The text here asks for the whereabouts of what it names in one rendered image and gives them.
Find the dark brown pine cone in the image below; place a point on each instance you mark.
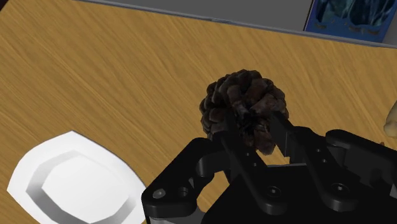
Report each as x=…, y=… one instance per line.
x=243, y=104

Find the pale cream rounded object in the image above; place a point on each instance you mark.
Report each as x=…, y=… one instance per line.
x=392, y=122

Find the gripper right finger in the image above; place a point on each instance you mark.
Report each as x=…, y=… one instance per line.
x=328, y=173

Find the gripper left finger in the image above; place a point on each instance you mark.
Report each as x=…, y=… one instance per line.
x=173, y=186

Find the white plate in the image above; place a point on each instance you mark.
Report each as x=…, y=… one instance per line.
x=77, y=181

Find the blue framed wall picture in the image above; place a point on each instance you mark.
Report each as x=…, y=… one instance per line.
x=350, y=15

